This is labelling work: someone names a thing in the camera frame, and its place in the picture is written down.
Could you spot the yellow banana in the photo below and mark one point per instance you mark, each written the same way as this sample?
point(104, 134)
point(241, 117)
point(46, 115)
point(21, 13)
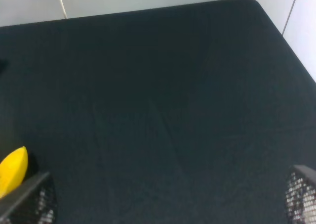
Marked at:
point(13, 170)

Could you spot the black tablecloth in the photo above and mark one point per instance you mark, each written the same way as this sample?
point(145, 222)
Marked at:
point(190, 114)

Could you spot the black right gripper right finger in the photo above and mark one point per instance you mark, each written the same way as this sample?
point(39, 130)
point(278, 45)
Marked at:
point(300, 195)

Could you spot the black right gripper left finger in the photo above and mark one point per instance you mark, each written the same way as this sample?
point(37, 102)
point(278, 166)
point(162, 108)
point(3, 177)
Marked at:
point(33, 202)

